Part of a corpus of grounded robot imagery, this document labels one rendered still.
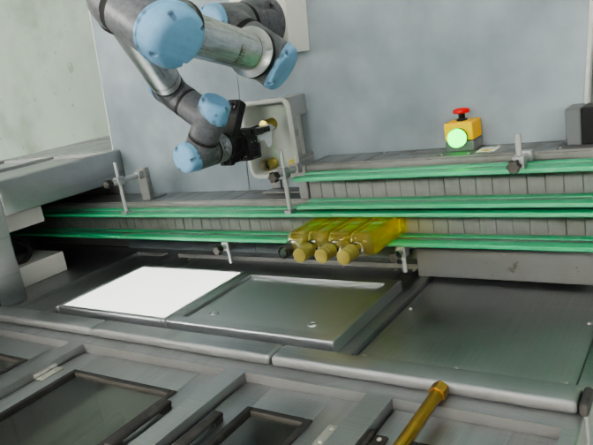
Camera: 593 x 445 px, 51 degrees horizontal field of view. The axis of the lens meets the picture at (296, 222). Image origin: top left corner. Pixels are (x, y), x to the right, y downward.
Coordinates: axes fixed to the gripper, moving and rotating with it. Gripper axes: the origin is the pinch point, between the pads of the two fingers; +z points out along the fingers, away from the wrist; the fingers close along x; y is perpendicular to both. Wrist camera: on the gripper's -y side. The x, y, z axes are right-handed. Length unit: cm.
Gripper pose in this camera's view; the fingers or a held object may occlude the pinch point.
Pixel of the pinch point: (265, 125)
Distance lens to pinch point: 179.4
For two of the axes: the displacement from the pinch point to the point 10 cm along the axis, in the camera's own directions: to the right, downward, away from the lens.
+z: 5.3, -2.9, 7.9
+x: 8.3, 0.3, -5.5
